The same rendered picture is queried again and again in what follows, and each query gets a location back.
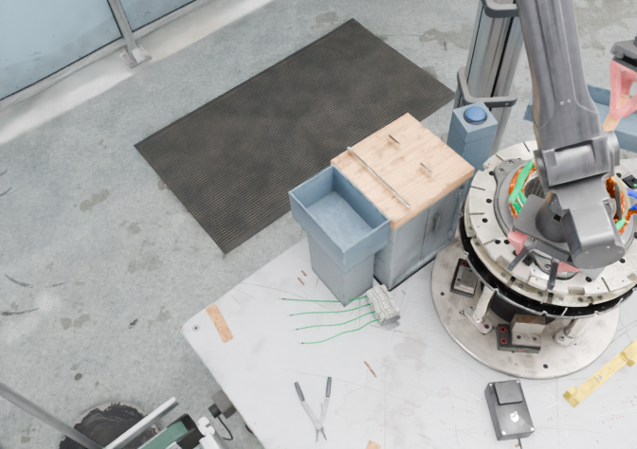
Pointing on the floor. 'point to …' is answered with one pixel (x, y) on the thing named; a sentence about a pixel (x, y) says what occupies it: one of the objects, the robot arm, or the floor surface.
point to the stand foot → (110, 425)
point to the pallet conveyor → (203, 435)
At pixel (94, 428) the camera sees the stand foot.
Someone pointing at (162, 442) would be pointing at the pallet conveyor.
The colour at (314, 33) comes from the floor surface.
